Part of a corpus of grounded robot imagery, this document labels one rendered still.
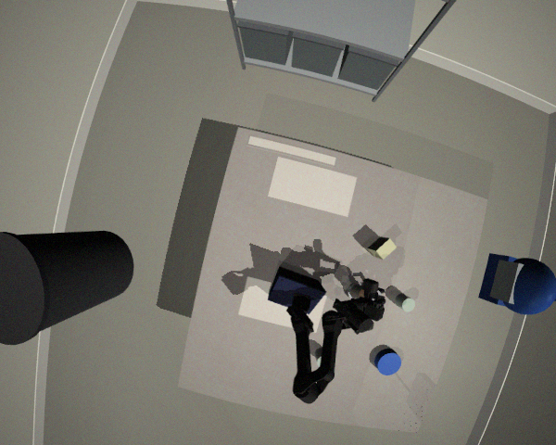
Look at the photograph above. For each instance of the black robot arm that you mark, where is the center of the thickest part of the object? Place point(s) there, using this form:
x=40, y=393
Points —
x=347, y=315

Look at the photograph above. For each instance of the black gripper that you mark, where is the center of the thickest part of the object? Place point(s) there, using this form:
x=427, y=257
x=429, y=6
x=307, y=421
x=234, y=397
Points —
x=370, y=288

